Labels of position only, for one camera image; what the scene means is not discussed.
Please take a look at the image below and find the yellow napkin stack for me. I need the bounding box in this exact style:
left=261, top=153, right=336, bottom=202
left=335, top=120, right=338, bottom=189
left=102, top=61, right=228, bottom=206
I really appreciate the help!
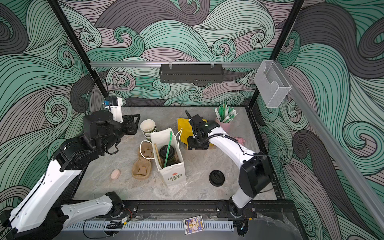
left=177, top=118, right=193, bottom=145

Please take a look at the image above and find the white slotted cable duct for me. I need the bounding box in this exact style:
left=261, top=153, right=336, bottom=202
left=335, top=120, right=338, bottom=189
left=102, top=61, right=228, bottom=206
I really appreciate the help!
left=64, top=220, right=235, bottom=232

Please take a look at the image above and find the green straw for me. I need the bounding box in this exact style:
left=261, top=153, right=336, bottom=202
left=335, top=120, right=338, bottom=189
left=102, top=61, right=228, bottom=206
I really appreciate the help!
left=165, top=131, right=173, bottom=163

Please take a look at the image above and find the stack of pulp cup carriers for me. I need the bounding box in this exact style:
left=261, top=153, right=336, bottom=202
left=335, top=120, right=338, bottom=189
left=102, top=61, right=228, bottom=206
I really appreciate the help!
left=132, top=141, right=155, bottom=180

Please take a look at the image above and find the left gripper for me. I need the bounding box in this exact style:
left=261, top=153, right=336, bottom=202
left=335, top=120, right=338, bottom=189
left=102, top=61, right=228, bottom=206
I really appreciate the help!
left=100, top=113, right=140, bottom=155

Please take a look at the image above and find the pink oval soap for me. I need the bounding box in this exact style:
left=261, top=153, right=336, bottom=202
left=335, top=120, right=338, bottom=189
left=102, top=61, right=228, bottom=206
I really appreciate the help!
left=110, top=169, right=121, bottom=180

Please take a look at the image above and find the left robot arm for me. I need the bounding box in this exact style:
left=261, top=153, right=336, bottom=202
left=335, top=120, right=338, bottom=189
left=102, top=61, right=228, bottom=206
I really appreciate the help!
left=1, top=111, right=140, bottom=240

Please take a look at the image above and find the stack of paper cups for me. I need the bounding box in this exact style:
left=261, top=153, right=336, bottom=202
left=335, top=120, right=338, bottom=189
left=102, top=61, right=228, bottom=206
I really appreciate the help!
left=140, top=119, right=157, bottom=142

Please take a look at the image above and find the small pink toy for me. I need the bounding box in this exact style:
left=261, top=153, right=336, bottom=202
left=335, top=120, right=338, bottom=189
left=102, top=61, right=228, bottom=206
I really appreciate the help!
left=235, top=137, right=246, bottom=146

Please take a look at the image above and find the green paper coffee cup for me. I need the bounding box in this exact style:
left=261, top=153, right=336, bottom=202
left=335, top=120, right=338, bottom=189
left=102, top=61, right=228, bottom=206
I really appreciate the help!
left=163, top=159, right=180, bottom=168

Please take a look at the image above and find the clear acrylic wall holder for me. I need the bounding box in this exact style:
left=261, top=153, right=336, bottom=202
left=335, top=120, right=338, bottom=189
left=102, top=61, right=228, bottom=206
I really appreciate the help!
left=254, top=60, right=292, bottom=109

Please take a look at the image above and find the pink straw holder cup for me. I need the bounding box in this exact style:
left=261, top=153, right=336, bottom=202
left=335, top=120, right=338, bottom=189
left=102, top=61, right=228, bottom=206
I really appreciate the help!
left=216, top=119, right=231, bottom=134

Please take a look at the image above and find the wooden stir stick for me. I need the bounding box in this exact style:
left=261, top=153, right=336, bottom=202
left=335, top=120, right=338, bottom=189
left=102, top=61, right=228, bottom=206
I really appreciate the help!
left=154, top=144, right=163, bottom=169

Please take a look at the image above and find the black wall shelf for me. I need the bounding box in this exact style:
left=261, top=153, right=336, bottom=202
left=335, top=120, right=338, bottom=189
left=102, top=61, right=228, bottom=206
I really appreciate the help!
left=159, top=64, right=224, bottom=83

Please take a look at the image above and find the wrapped straws bundle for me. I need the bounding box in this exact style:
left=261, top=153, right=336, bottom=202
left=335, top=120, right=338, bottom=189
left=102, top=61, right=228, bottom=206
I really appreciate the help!
left=215, top=104, right=237, bottom=124

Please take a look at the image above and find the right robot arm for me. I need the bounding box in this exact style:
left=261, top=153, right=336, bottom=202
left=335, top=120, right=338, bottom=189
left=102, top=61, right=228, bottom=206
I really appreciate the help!
left=186, top=112, right=273, bottom=216

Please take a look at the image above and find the small picture card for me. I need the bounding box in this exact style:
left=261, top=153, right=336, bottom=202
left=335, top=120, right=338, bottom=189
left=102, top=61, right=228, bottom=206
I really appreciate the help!
left=183, top=216, right=205, bottom=235

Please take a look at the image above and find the white paper takeout bag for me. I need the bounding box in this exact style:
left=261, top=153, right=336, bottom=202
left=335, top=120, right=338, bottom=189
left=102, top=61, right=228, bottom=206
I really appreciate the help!
left=139, top=128, right=186, bottom=187

